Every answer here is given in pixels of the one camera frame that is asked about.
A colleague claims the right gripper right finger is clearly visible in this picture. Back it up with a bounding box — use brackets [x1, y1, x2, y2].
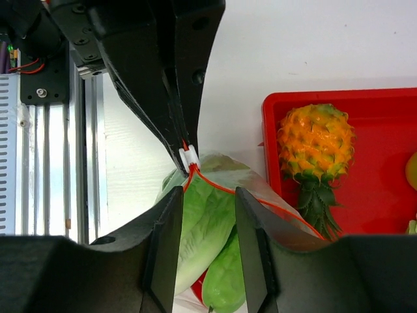
[235, 188, 416, 312]

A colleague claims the green lettuce cabbage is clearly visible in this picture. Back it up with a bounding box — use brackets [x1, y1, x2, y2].
[161, 153, 271, 294]

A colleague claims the red bell pepper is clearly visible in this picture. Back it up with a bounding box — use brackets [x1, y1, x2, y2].
[191, 270, 207, 306]

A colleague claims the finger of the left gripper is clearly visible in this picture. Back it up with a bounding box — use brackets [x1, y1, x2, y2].
[86, 1, 187, 176]
[172, 0, 225, 149]

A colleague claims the orange pineapple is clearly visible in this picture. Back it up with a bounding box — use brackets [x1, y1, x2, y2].
[277, 104, 356, 241]

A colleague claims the aluminium mounting rail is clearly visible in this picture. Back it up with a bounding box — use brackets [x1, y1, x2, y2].
[0, 73, 108, 245]

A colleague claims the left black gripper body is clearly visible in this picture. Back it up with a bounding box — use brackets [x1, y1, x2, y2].
[49, 0, 108, 80]

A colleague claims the yellow pepper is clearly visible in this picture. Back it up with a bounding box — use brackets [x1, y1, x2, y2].
[405, 153, 417, 190]

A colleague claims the white cauliflower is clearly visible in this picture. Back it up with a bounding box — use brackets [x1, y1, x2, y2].
[405, 215, 417, 235]

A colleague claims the red plastic tray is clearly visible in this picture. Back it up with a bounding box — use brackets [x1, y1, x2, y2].
[263, 88, 416, 234]

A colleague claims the clear zip top bag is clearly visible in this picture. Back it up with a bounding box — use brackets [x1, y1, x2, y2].
[161, 143, 324, 312]

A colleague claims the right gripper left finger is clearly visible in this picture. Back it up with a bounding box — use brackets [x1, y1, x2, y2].
[1, 186, 183, 312]

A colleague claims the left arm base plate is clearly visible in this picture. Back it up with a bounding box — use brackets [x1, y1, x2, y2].
[20, 42, 70, 106]

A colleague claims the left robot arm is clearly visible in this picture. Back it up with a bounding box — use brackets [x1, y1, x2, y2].
[1, 1, 225, 176]

